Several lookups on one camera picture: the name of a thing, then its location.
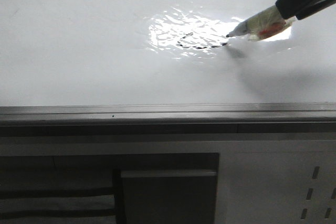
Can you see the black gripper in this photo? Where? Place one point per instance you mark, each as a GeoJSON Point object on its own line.
{"type": "Point", "coordinates": [279, 17]}

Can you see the white black whiteboard marker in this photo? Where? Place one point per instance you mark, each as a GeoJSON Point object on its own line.
{"type": "Point", "coordinates": [240, 30]}

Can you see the white whiteboard surface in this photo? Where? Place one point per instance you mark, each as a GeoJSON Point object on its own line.
{"type": "Point", "coordinates": [125, 52]}

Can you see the white perforated cabinet panel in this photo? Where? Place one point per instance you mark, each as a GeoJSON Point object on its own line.
{"type": "Point", "coordinates": [288, 182]}

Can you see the dark square panel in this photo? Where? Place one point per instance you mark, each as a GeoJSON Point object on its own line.
{"type": "Point", "coordinates": [169, 188]}

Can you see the grey aluminium whiteboard frame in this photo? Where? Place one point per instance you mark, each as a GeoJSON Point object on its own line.
{"type": "Point", "coordinates": [167, 119]}

